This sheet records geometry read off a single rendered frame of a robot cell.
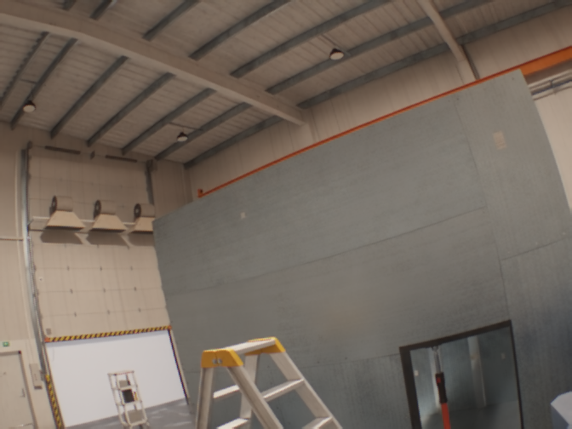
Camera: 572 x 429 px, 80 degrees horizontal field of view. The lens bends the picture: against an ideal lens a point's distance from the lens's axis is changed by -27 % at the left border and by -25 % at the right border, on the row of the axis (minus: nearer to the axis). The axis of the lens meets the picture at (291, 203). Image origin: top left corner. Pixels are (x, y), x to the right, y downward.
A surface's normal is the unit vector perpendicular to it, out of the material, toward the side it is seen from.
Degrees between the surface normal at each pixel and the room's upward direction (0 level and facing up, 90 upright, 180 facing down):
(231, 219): 90
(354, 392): 90
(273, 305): 90
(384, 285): 90
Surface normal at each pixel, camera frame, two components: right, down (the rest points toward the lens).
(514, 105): -0.57, -0.07
